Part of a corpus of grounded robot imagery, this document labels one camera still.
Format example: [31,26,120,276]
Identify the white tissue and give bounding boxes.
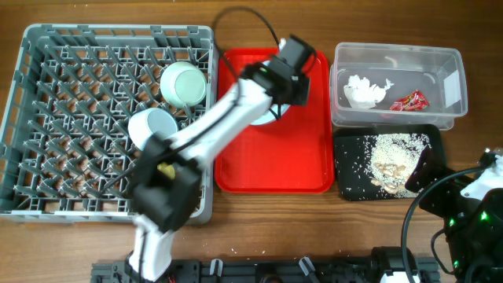
[343,75,394,109]

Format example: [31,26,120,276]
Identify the green bowl with rice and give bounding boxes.
[160,61,207,108]

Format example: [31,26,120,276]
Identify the red snack wrapper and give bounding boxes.
[390,90,429,112]

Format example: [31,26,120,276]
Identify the light blue bowl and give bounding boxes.
[127,108,178,151]

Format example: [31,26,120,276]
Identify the yellow plastic cup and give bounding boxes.
[157,163,176,180]

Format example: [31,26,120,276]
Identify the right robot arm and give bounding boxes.
[365,148,502,282]

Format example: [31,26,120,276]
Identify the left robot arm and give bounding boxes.
[127,35,316,282]

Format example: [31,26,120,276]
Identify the light blue plate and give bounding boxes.
[245,61,290,126]

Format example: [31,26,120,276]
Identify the red plastic tray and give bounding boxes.
[214,52,335,194]

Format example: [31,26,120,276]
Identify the black tray bin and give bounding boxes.
[332,123,447,202]

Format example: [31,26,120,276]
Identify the spilled rice and shells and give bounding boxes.
[337,132,433,198]

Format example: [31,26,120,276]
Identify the clear plastic bin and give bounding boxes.
[330,42,468,130]

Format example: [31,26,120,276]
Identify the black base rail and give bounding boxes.
[90,256,441,283]

